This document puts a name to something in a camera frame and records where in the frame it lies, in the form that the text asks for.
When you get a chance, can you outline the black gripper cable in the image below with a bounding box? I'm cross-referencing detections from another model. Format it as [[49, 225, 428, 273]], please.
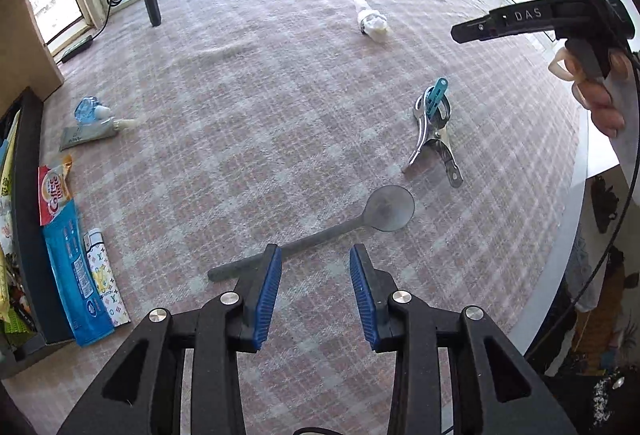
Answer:
[[522, 0, 640, 361]]

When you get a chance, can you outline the person's right hand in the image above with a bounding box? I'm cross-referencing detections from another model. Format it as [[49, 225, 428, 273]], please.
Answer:
[[547, 47, 633, 140]]

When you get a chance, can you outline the small squeeze tube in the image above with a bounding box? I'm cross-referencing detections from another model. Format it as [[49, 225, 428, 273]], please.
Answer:
[[59, 116, 137, 152]]

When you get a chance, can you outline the grey long-handled spoon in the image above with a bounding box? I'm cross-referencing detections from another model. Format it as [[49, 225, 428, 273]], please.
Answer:
[[207, 185, 416, 283]]

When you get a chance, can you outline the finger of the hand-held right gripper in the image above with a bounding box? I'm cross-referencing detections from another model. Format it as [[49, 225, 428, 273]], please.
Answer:
[[450, 12, 501, 44]]

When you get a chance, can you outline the person's right forearm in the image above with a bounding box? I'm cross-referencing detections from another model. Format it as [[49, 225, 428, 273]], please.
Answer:
[[607, 50, 640, 206]]

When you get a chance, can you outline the small white wrapped bottle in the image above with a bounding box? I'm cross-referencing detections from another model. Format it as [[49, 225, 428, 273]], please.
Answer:
[[352, 0, 391, 37]]

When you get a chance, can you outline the red white creamer packet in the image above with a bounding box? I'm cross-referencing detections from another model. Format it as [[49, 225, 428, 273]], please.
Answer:
[[37, 155, 76, 226]]

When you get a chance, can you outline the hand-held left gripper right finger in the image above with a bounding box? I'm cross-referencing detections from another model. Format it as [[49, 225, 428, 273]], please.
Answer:
[[349, 242, 581, 435]]

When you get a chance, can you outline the pink checked cloth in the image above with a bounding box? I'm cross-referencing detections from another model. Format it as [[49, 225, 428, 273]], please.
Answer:
[[30, 0, 583, 435]]

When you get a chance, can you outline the pile of assorted packets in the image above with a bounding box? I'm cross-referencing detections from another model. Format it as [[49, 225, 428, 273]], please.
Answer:
[[0, 110, 38, 356]]

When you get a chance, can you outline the light blue sachet packet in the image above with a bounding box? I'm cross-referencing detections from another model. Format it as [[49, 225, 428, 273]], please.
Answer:
[[42, 202, 117, 348]]

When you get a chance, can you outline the teal plastic clip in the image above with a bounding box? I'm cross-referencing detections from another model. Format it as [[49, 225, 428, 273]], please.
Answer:
[[425, 77, 450, 120]]

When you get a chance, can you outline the black power adapter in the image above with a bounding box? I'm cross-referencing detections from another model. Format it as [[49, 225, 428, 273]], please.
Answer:
[[60, 35, 96, 63]]

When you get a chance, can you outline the printed fabric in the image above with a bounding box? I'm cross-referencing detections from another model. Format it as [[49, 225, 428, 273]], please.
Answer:
[[525, 165, 640, 435]]

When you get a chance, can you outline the black storage box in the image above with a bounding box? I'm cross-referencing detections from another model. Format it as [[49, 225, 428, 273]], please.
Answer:
[[0, 87, 76, 366]]

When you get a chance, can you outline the white patterned case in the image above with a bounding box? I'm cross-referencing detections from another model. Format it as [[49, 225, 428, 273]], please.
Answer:
[[82, 227, 132, 331]]

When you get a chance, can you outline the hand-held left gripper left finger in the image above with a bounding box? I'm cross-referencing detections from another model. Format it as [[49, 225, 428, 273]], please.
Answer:
[[57, 242, 283, 435]]

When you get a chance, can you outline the metal spring clamp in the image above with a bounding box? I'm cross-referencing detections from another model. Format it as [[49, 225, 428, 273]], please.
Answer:
[[401, 87, 463, 188]]

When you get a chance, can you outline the small translucent plastic item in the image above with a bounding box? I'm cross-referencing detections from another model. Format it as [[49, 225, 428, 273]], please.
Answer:
[[74, 97, 112, 123]]

